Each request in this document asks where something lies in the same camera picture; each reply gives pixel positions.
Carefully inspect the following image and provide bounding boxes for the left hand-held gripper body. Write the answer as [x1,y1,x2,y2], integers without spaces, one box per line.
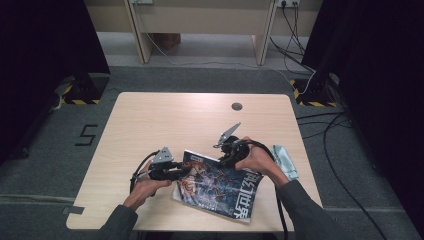
[146,146,184,183]

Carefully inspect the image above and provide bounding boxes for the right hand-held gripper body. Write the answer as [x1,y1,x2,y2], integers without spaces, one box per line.
[213,121,251,165]

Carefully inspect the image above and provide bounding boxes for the illustrated magazine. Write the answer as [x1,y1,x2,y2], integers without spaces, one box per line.
[171,149,265,224]

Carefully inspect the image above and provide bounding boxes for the light blue cloth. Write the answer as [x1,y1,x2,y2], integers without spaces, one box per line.
[270,144,300,181]

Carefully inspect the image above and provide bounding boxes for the person's left hand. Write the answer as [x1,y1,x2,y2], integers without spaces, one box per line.
[123,162,173,212]

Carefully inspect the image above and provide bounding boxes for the person's right hand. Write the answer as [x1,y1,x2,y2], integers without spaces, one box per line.
[234,135,290,188]

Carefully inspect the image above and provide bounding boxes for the black tape numeral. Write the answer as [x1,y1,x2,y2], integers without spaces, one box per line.
[74,123,100,147]

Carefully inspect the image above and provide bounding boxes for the black stand base striped tape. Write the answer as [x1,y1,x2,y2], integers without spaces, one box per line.
[289,73,340,108]
[61,72,111,106]

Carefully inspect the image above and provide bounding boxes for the grey tape piece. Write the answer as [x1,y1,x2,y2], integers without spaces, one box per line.
[61,205,86,216]

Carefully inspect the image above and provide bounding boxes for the brown cardboard box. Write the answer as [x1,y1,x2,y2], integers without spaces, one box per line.
[151,32,182,52]

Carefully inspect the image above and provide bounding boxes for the black curtain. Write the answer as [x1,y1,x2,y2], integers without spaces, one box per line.
[300,0,424,234]
[0,0,112,166]

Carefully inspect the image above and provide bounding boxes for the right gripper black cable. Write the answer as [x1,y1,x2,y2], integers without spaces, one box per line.
[244,139,290,240]

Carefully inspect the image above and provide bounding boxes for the white floor cable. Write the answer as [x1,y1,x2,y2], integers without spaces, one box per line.
[143,31,317,95]

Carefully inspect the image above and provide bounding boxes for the long black floor cable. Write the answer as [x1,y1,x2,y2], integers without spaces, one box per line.
[295,111,389,240]

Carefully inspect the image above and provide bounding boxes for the black socket cables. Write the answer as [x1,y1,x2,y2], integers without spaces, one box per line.
[268,0,316,75]

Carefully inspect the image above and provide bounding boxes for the white wall socket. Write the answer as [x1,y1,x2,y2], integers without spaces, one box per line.
[276,0,302,9]

